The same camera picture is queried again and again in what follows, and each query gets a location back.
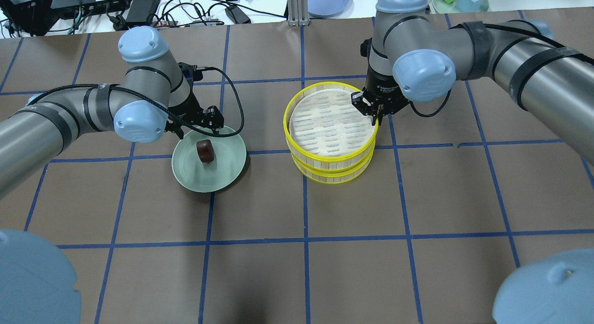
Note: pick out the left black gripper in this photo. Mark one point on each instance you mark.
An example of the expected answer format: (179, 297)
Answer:
(184, 108)

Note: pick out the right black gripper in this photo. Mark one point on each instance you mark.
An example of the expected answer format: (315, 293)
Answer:
(381, 88)

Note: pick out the yellow steamer layer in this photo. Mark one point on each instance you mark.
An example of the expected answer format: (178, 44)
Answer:
(321, 124)
(323, 171)

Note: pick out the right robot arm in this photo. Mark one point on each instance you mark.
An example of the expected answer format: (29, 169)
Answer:
(410, 61)

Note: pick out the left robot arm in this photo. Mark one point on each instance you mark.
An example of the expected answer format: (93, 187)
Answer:
(37, 279)

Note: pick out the dark red bun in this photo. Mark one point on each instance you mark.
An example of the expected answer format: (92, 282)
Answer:
(205, 151)

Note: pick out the light green plate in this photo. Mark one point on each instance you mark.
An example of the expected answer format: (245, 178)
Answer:
(229, 158)

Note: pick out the blue plate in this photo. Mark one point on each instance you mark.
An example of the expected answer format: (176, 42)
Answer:
(326, 8)

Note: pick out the black power adapter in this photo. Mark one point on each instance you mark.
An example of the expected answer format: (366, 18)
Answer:
(236, 15)

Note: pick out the aluminium frame post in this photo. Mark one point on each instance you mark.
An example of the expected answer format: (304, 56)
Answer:
(298, 13)

